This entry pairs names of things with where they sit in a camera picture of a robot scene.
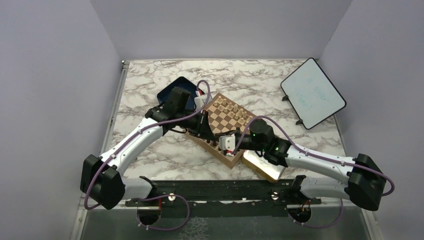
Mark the blue square tin tray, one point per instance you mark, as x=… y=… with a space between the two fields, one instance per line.
x=181 y=83

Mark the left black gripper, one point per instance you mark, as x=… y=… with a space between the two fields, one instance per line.
x=206 y=130

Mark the gold metal tin lid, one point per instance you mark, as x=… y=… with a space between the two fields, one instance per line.
x=262 y=167

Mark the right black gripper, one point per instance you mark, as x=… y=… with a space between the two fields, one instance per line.
x=236 y=134

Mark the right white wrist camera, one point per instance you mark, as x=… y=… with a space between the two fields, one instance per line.
x=227 y=144

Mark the wooden chess board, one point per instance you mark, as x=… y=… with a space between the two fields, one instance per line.
x=223 y=118

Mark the small whiteboard black frame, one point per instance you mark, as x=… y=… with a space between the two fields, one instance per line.
x=312 y=94

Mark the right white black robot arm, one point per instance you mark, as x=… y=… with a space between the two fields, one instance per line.
x=357 y=179

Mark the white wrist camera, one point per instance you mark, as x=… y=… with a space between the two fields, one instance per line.
x=227 y=144
x=201 y=100

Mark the aluminium frame rail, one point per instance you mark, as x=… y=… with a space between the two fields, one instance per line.
x=108 y=194

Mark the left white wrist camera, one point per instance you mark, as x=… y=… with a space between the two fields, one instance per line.
x=201 y=100

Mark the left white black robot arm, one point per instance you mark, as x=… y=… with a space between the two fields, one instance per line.
x=102 y=176

